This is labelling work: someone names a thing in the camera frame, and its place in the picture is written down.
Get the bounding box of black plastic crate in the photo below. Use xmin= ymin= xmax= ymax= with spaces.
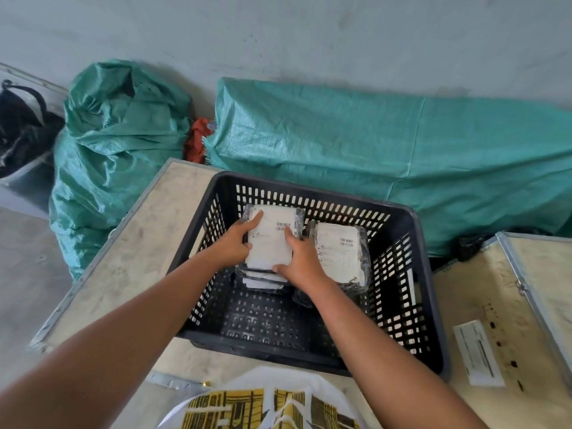
xmin=167 ymin=171 xmax=450 ymax=377

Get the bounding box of person's right forearm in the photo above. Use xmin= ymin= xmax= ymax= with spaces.
xmin=309 ymin=278 xmax=490 ymax=429

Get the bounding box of orange red cloth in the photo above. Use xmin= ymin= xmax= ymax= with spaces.
xmin=184 ymin=118 xmax=214 ymax=165

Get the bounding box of person's left forearm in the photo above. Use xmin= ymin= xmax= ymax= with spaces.
xmin=0 ymin=252 xmax=224 ymax=429

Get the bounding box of grey plastic bin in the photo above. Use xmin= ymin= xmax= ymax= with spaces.
xmin=0 ymin=62 xmax=69 ymax=219

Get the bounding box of white labelled black parcel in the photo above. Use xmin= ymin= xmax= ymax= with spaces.
xmin=241 ymin=203 xmax=306 ymax=272
xmin=307 ymin=220 xmax=372 ymax=294

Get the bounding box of stack of black parcels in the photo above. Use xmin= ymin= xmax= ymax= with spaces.
xmin=234 ymin=266 xmax=293 ymax=295

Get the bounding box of black plastic bag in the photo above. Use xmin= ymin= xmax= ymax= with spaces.
xmin=455 ymin=228 xmax=552 ymax=263

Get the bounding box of person's left hand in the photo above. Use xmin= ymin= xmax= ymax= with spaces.
xmin=207 ymin=210 xmax=264 ymax=269

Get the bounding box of white paper label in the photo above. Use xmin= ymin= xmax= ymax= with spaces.
xmin=453 ymin=320 xmax=506 ymax=388

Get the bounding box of long green woven sack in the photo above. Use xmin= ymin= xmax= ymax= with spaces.
xmin=203 ymin=77 xmax=572 ymax=259

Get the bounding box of white yellow printed shirt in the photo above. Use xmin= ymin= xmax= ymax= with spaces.
xmin=157 ymin=366 xmax=372 ymax=429

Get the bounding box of person's right hand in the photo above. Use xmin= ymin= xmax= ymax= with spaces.
xmin=273 ymin=227 xmax=331 ymax=295

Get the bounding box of bulging green woven sack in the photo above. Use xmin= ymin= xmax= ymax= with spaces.
xmin=49 ymin=59 xmax=194 ymax=282

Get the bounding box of wooden crate with white label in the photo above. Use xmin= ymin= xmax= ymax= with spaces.
xmin=431 ymin=231 xmax=572 ymax=429

